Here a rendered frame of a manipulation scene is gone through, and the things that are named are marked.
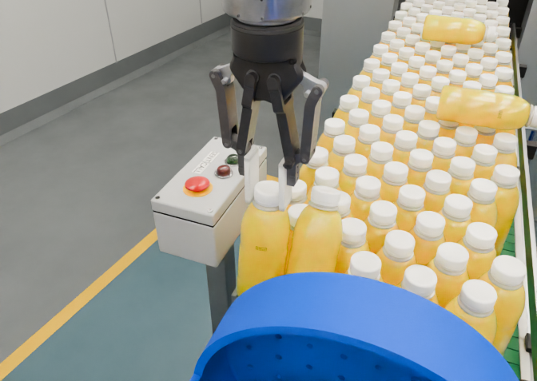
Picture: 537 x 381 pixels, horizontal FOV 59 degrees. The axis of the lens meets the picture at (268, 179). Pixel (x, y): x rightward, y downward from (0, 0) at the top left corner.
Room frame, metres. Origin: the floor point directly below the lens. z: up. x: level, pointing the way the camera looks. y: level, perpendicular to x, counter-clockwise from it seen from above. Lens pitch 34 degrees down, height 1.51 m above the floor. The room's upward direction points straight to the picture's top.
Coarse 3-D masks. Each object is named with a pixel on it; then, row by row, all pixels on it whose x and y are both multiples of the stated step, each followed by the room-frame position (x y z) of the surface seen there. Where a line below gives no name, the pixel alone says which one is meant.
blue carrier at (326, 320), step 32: (256, 288) 0.29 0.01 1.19; (288, 288) 0.27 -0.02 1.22; (320, 288) 0.26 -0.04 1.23; (352, 288) 0.25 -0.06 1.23; (384, 288) 0.25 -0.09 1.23; (224, 320) 0.28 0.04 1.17; (256, 320) 0.24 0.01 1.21; (288, 320) 0.23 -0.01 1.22; (320, 320) 0.23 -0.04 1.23; (352, 320) 0.22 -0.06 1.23; (384, 320) 0.22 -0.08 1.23; (416, 320) 0.23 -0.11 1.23; (448, 320) 0.23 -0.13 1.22; (224, 352) 0.30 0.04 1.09; (256, 352) 0.29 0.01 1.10; (288, 352) 0.28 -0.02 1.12; (320, 352) 0.27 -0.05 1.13; (352, 352) 0.26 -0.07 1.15; (384, 352) 0.20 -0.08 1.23; (416, 352) 0.20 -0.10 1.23; (448, 352) 0.21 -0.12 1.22; (480, 352) 0.22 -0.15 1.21
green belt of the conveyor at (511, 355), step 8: (512, 224) 0.73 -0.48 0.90; (512, 232) 0.71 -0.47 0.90; (512, 240) 0.68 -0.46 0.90; (504, 248) 0.66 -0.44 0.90; (512, 248) 0.66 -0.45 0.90; (512, 336) 0.47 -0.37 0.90; (512, 344) 0.45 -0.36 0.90; (512, 352) 0.44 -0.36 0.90; (512, 360) 0.42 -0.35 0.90; (512, 368) 0.41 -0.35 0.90
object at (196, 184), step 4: (200, 176) 0.59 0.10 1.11; (188, 180) 0.58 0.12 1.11; (192, 180) 0.58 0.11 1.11; (196, 180) 0.58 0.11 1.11; (200, 180) 0.58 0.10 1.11; (204, 180) 0.58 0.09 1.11; (208, 180) 0.58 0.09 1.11; (188, 184) 0.57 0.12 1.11; (192, 184) 0.57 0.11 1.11; (196, 184) 0.57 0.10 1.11; (200, 184) 0.57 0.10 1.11; (204, 184) 0.57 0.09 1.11; (208, 184) 0.57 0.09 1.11; (188, 188) 0.56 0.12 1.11; (192, 188) 0.56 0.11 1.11; (196, 188) 0.56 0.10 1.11; (200, 188) 0.56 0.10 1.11; (204, 188) 0.56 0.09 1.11
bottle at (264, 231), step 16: (256, 208) 0.48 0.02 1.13; (272, 208) 0.48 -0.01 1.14; (256, 224) 0.47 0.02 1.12; (272, 224) 0.47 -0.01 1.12; (288, 224) 0.48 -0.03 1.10; (256, 240) 0.46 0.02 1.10; (272, 240) 0.46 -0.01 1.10; (288, 240) 0.49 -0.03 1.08; (240, 256) 0.48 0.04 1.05; (256, 256) 0.46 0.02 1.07; (272, 256) 0.46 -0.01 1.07; (240, 272) 0.47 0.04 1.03; (256, 272) 0.46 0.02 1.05; (272, 272) 0.46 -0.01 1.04; (240, 288) 0.47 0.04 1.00
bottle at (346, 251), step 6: (366, 240) 0.52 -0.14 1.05; (342, 246) 0.50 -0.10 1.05; (348, 246) 0.49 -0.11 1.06; (354, 246) 0.49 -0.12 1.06; (360, 246) 0.50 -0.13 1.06; (366, 246) 0.50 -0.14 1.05; (342, 252) 0.49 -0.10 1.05; (348, 252) 0.49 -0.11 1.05; (354, 252) 0.49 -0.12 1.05; (342, 258) 0.49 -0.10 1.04; (348, 258) 0.49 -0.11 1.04; (336, 264) 0.49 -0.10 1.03; (342, 264) 0.49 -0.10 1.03; (348, 264) 0.48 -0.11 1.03; (336, 270) 0.49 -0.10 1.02; (342, 270) 0.48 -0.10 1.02
